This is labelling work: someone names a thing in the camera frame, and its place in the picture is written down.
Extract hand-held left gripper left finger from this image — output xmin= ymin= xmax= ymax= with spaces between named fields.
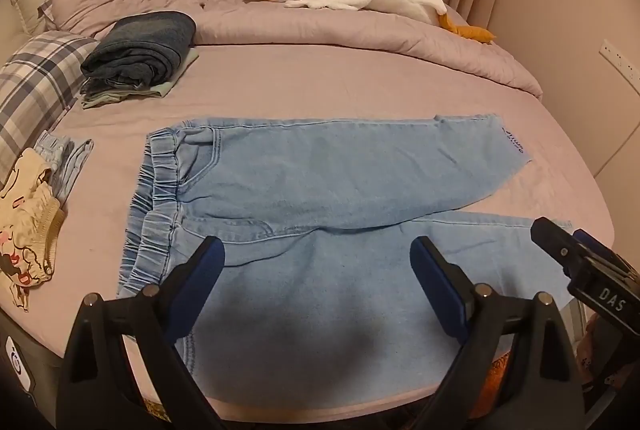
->
xmin=56 ymin=236 xmax=226 ymax=430

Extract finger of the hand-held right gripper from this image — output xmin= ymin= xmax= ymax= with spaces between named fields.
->
xmin=572 ymin=229 xmax=637 ymax=282
xmin=531 ymin=217 xmax=577 ymax=282

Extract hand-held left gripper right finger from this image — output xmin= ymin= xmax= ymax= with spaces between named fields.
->
xmin=409 ymin=236 xmax=586 ymax=430

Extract light blue denim pants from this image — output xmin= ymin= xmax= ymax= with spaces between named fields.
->
xmin=116 ymin=113 xmax=574 ymax=408

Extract folded dark denim pants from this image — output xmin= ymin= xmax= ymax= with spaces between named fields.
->
xmin=81 ymin=11 xmax=197 ymax=90

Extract orange patterned cloth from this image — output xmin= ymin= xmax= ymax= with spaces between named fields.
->
xmin=470 ymin=349 xmax=512 ymax=418

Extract light blue striped garment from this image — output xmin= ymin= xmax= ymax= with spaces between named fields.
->
xmin=34 ymin=133 xmax=95 ymax=203

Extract cream printed garment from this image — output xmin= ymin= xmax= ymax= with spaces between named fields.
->
xmin=0 ymin=147 xmax=67 ymax=313

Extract folded pale green garment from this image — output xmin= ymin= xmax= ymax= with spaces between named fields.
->
xmin=82 ymin=48 xmax=201 ymax=109

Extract pink bed sheet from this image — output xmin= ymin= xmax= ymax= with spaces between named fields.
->
xmin=0 ymin=43 xmax=617 ymax=417

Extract plaid pillow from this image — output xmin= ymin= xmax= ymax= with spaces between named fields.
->
xmin=0 ymin=30 xmax=101 ymax=172

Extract pink comforter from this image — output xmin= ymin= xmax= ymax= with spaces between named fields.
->
xmin=50 ymin=0 xmax=544 ymax=101

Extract white wall socket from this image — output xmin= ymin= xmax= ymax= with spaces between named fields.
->
xmin=599 ymin=39 xmax=640 ymax=90

